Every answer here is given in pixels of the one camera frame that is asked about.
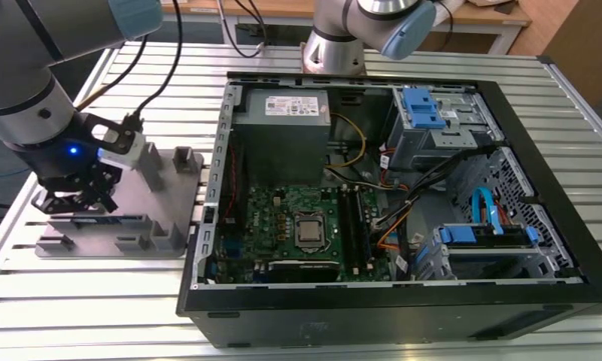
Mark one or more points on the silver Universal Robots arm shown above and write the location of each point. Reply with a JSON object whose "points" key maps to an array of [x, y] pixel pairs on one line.
{"points": [[29, 94]]}

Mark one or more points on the installed RAM stick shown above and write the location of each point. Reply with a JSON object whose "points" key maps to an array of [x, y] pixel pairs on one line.
{"points": [[365, 233]]}

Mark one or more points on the grey parts rack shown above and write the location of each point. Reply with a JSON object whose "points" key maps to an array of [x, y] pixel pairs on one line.
{"points": [[129, 195]]}

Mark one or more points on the grey Dell power supply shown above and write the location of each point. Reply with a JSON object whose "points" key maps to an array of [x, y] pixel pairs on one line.
{"points": [[280, 143]]}

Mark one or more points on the green motherboard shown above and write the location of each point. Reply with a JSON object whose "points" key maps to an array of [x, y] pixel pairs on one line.
{"points": [[266, 233]]}

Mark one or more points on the silver CPU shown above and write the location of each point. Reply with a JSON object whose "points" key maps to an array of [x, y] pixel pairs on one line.
{"points": [[310, 230]]}

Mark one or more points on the CPU socket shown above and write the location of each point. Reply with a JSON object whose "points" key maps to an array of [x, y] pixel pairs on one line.
{"points": [[311, 246]]}

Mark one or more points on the black graphics card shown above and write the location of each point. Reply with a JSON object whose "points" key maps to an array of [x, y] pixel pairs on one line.
{"points": [[303, 269]]}

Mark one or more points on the blue optical drive carrier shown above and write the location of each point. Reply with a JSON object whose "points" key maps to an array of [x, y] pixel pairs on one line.
{"points": [[423, 109]]}

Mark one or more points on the black open PC case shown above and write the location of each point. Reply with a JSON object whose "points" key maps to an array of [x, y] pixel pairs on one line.
{"points": [[381, 312]]}

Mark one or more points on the metal optical drive cage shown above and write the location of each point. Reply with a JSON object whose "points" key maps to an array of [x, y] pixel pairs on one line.
{"points": [[446, 143]]}

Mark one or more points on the hard disk in blue carrier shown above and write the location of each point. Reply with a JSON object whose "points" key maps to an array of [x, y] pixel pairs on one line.
{"points": [[461, 235]]}

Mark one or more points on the metal disk bay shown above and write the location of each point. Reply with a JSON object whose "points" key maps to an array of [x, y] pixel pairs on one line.
{"points": [[502, 252]]}

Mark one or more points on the white framed wooden desk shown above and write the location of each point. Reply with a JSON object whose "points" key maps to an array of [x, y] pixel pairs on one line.
{"points": [[482, 19]]}

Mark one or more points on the wooden cabinet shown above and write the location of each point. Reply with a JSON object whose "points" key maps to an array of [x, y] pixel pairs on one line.
{"points": [[572, 37]]}

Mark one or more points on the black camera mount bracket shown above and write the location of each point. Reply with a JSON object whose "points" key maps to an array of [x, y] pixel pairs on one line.
{"points": [[87, 120]]}

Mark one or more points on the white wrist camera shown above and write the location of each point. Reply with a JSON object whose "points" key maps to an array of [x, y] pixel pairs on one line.
{"points": [[125, 150]]}

